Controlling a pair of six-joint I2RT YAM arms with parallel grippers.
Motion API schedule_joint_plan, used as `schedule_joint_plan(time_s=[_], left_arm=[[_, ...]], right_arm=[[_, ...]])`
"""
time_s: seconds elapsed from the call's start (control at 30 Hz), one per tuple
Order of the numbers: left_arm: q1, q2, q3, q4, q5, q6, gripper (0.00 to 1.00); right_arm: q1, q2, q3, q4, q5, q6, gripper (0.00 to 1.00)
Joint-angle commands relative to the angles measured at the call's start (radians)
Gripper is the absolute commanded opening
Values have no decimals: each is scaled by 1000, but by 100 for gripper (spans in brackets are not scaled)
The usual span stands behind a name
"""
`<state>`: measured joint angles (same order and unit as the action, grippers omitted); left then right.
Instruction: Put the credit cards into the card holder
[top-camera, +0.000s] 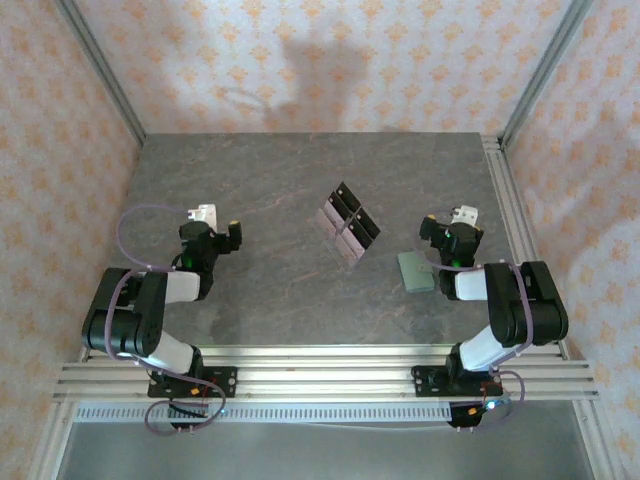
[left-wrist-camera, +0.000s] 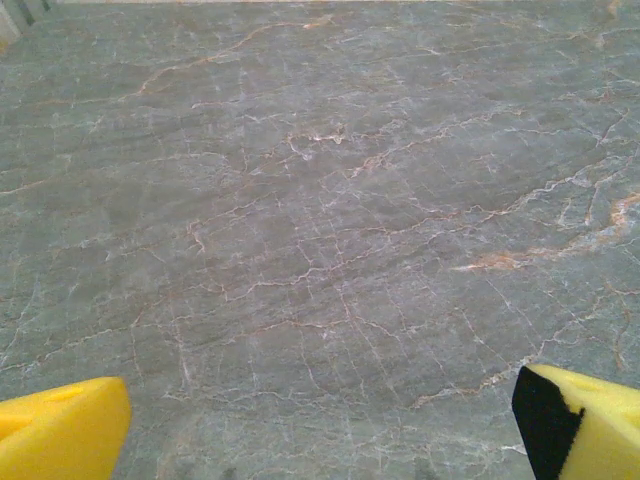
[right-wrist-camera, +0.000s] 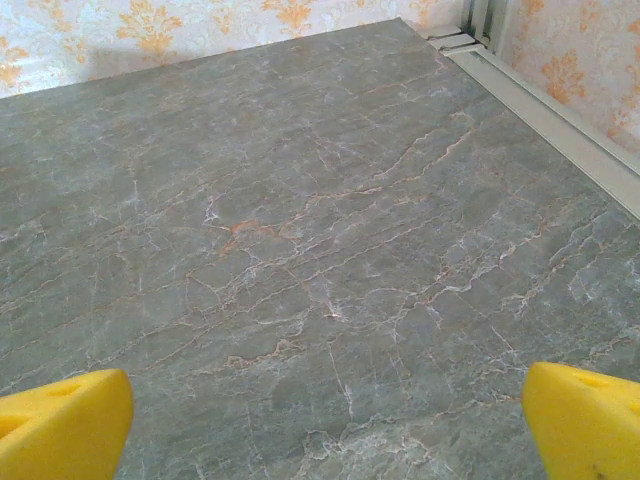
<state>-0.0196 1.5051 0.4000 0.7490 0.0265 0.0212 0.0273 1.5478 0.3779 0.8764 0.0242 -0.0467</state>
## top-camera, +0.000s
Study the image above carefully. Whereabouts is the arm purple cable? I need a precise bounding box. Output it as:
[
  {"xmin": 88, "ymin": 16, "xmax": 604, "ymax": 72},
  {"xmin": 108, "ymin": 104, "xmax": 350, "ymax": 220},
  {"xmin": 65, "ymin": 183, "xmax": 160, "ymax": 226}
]
[
  {"xmin": 413, "ymin": 205, "xmax": 533, "ymax": 432},
  {"xmin": 115, "ymin": 203, "xmax": 225, "ymax": 437}
]

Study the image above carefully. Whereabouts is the right black connector block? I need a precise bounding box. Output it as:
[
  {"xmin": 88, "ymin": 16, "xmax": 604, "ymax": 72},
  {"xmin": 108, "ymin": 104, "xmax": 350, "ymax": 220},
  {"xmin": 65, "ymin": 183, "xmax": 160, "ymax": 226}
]
[{"xmin": 447, "ymin": 402, "xmax": 496, "ymax": 432}]

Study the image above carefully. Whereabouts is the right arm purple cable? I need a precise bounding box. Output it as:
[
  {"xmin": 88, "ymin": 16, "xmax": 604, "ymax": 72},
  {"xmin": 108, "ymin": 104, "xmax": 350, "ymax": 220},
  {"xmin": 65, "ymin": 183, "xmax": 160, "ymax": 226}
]
[{"xmin": 413, "ymin": 205, "xmax": 533, "ymax": 432}]

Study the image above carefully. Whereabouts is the black connector block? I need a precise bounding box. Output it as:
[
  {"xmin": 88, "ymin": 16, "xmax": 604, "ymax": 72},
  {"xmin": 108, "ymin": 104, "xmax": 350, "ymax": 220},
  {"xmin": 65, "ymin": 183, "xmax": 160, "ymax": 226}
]
[
  {"xmin": 447, "ymin": 402, "xmax": 496, "ymax": 432},
  {"xmin": 168, "ymin": 402, "xmax": 211, "ymax": 432}
]

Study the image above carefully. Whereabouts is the right aluminium corner post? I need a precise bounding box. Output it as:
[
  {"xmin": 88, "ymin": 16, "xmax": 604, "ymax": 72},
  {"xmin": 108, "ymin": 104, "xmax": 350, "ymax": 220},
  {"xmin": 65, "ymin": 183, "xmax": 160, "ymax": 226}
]
[{"xmin": 499, "ymin": 0, "xmax": 596, "ymax": 149}]

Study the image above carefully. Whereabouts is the silver credit card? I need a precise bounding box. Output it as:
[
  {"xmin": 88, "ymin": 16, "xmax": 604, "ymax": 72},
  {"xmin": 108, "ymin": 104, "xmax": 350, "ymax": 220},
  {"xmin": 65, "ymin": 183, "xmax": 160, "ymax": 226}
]
[
  {"xmin": 334, "ymin": 223, "xmax": 371, "ymax": 269},
  {"xmin": 315, "ymin": 196, "xmax": 348, "ymax": 237}
]

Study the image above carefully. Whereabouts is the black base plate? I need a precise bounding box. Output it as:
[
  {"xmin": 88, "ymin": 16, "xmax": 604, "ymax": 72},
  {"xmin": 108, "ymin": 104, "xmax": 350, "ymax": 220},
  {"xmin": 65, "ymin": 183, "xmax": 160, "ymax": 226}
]
[
  {"xmin": 147, "ymin": 366, "xmax": 239, "ymax": 400},
  {"xmin": 410, "ymin": 364, "xmax": 504, "ymax": 400}
]

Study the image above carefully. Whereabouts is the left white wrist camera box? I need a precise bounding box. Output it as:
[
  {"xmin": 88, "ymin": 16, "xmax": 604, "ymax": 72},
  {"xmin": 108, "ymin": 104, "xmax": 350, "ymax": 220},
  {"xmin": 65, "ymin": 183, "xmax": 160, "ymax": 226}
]
[{"xmin": 187, "ymin": 203, "xmax": 220, "ymax": 226}]

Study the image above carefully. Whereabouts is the white slotted cable duct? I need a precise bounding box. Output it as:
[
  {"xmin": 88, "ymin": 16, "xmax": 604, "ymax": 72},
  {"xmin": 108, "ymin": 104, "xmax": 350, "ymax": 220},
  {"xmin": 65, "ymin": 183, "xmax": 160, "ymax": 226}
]
[{"xmin": 74, "ymin": 404, "xmax": 454, "ymax": 425}]

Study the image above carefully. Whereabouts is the left black connector block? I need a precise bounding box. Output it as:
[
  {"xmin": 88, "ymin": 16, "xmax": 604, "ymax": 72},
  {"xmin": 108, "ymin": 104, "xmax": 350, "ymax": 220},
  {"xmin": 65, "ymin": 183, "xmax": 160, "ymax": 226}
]
[{"xmin": 168, "ymin": 402, "xmax": 211, "ymax": 432}]

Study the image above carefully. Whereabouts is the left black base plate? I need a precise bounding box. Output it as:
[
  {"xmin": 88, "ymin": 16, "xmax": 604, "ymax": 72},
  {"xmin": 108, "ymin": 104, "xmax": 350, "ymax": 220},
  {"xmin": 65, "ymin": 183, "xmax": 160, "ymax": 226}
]
[{"xmin": 147, "ymin": 366, "xmax": 239, "ymax": 400}]

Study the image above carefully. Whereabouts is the left aluminium corner post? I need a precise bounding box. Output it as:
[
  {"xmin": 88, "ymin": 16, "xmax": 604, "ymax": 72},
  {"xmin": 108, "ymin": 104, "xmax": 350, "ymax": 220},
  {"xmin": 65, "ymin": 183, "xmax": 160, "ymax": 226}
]
[{"xmin": 53, "ymin": 0, "xmax": 147, "ymax": 147}]

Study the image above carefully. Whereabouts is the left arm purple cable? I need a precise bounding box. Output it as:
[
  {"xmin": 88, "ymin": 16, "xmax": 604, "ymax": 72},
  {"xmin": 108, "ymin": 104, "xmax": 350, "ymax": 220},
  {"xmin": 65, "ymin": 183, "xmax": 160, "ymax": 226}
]
[{"xmin": 115, "ymin": 203, "xmax": 225, "ymax": 437}]

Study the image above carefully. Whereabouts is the aluminium side rail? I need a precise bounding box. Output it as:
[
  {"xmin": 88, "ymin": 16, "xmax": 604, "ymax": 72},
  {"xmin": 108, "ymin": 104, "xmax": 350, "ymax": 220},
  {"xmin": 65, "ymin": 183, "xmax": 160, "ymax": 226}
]
[{"xmin": 480, "ymin": 133, "xmax": 570, "ymax": 360}]

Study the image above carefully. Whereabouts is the right aluminium frame leg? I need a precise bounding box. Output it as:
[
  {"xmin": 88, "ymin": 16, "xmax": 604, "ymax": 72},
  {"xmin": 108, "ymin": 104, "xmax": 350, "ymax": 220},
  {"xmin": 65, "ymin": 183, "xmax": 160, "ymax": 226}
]
[{"xmin": 572, "ymin": 399, "xmax": 621, "ymax": 480}]

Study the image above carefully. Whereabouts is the aluminium corner post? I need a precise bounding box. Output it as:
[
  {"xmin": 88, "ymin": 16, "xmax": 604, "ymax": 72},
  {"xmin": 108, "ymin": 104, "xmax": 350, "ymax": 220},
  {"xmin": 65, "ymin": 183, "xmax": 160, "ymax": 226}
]
[
  {"xmin": 53, "ymin": 0, "xmax": 147, "ymax": 147},
  {"xmin": 499, "ymin": 0, "xmax": 596, "ymax": 149}
]

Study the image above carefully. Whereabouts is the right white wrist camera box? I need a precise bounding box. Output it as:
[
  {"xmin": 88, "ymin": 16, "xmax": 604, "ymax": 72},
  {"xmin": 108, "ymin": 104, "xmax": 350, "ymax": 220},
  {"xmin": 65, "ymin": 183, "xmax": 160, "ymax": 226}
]
[{"xmin": 448, "ymin": 204, "xmax": 480, "ymax": 226}]

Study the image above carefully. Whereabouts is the aluminium front rail frame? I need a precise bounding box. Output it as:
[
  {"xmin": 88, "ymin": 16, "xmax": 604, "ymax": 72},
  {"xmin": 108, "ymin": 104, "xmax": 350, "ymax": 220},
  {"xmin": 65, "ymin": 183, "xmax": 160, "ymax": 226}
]
[{"xmin": 52, "ymin": 343, "xmax": 600, "ymax": 404}]

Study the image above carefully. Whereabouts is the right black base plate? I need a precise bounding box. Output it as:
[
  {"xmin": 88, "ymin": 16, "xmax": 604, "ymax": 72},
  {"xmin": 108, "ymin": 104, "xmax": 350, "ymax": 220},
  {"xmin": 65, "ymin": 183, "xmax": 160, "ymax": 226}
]
[{"xmin": 410, "ymin": 364, "xmax": 504, "ymax": 400}]

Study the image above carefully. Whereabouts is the black credit card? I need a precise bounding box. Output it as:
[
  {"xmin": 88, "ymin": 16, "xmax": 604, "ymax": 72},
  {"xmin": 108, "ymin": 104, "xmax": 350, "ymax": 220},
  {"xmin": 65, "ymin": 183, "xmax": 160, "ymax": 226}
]
[
  {"xmin": 346, "ymin": 214, "xmax": 375, "ymax": 250},
  {"xmin": 334, "ymin": 180, "xmax": 363, "ymax": 216},
  {"xmin": 353, "ymin": 206, "xmax": 382, "ymax": 242},
  {"xmin": 327, "ymin": 188, "xmax": 355, "ymax": 224}
]

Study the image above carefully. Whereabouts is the aluminium frame leg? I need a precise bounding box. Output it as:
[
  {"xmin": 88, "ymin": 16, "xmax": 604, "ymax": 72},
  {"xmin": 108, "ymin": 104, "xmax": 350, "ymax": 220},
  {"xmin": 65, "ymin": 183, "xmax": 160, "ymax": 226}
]
[
  {"xmin": 29, "ymin": 399, "xmax": 76, "ymax": 480},
  {"xmin": 572, "ymin": 399, "xmax": 621, "ymax": 480}
]

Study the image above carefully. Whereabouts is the left aluminium frame leg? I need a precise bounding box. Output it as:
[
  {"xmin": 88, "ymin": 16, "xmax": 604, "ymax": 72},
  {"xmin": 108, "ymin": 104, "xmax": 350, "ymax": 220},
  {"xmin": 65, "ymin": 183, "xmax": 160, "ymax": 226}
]
[{"xmin": 29, "ymin": 399, "xmax": 76, "ymax": 480}]

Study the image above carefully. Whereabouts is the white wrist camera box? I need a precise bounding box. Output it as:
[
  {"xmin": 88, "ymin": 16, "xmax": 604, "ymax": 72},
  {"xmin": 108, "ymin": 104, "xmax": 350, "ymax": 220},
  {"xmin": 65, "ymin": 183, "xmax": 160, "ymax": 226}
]
[
  {"xmin": 187, "ymin": 203, "xmax": 220, "ymax": 226},
  {"xmin": 448, "ymin": 204, "xmax": 480, "ymax": 226}
]

